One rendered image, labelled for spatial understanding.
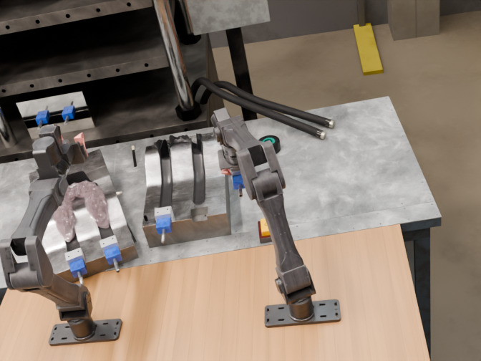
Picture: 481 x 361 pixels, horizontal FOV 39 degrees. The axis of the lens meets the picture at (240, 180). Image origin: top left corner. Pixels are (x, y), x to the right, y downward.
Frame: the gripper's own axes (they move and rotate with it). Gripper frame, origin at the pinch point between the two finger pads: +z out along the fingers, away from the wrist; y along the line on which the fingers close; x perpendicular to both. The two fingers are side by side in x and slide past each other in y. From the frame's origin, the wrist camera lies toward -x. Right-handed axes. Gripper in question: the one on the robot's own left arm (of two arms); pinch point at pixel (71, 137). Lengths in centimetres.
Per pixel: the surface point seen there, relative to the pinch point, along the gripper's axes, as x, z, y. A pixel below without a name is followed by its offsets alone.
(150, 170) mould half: 28.1, 20.0, -13.1
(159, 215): 27.9, -4.6, -19.8
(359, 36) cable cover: 109, 272, -102
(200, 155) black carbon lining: 27.2, 23.9, -29.7
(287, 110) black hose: 33, 55, -59
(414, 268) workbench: 65, 0, -95
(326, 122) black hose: 35, 48, -72
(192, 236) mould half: 37.7, -4.5, -27.8
